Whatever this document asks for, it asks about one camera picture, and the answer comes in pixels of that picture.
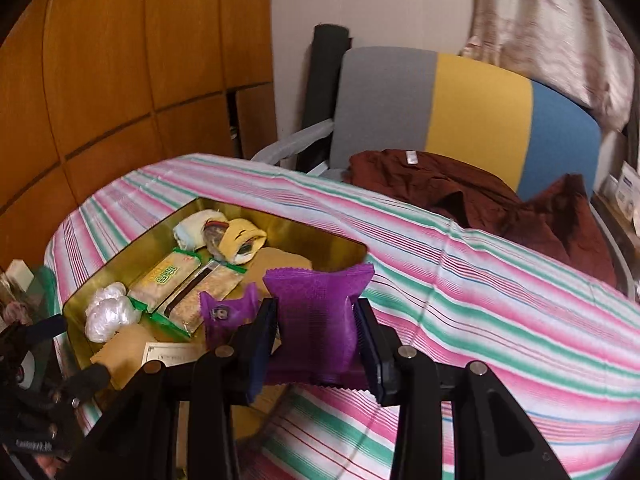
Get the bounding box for beige cardboard box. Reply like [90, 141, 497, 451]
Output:
[141, 341, 205, 366]

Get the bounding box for small purple snack packet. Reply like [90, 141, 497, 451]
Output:
[198, 284, 260, 351]

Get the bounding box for green rice cracker packet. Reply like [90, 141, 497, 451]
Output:
[128, 248, 202, 313]

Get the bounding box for large purple snack packet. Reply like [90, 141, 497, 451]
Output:
[264, 263, 374, 390]

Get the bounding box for orange sponge block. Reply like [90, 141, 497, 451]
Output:
[90, 324, 156, 390]
[240, 247, 311, 298]

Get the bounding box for striped pink green bedspread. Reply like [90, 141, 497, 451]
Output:
[44, 154, 639, 479]

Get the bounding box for white crumpled plastic bag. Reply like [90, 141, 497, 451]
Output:
[85, 282, 142, 344]

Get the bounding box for gold metal tin box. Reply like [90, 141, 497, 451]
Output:
[51, 197, 368, 375]

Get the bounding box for maroon red garment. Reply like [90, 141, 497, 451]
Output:
[345, 150, 617, 287]

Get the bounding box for wooden side table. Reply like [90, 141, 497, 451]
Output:
[591, 193, 639, 259]

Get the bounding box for white blue medicine box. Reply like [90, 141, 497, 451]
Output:
[615, 162, 640, 236]

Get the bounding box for grey yellow blue chair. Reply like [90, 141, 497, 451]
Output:
[329, 47, 601, 200]

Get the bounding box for white plastic chair armrest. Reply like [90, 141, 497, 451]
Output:
[250, 119, 334, 165]

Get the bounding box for wooden wardrobe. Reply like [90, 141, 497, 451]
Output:
[1, 0, 277, 266]

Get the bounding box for pink floral curtain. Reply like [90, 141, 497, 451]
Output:
[462, 0, 636, 132]

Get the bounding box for black rolled mat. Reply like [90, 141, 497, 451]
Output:
[294, 23, 353, 174]

